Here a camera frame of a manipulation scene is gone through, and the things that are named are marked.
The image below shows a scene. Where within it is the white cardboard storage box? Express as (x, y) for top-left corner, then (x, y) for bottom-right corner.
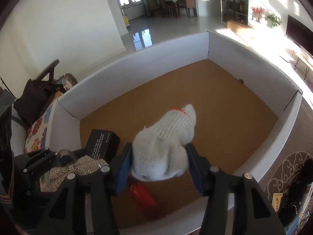
(47, 31), (304, 235)

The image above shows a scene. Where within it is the red small packet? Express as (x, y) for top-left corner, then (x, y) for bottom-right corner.
(130, 182), (157, 209)

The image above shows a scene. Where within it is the rhinestone bow hair claw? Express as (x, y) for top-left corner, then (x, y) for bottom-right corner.
(47, 155), (108, 193)

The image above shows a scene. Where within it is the blue white carton box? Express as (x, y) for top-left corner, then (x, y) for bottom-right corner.
(284, 183), (312, 235)

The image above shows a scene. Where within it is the black flat television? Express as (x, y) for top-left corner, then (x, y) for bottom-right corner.
(286, 15), (313, 55)

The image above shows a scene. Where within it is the red flower pot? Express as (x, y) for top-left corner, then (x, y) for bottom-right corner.
(251, 6), (265, 22)

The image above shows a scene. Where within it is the dark display cabinet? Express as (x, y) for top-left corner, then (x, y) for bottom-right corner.
(221, 0), (248, 25)

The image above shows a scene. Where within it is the black handbag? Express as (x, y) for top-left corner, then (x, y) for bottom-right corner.
(14, 60), (66, 127)

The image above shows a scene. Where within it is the green potted plant left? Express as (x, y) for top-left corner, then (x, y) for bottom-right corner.
(266, 13), (282, 28)

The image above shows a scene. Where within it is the white knitted glove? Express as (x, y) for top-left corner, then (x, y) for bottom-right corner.
(130, 104), (196, 182)

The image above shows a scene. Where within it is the gold cosmetic tube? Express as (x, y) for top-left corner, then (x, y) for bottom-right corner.
(272, 193), (284, 213)

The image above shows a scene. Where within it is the white tv console table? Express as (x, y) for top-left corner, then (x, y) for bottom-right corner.
(280, 48), (312, 81)

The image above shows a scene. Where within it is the floral cushion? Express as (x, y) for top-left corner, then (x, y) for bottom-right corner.
(23, 73), (79, 192)

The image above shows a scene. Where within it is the black velvet scrunchie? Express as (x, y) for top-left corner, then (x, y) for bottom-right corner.
(278, 182), (307, 227)

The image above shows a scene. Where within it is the black small box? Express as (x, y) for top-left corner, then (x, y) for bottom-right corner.
(85, 129), (120, 163)

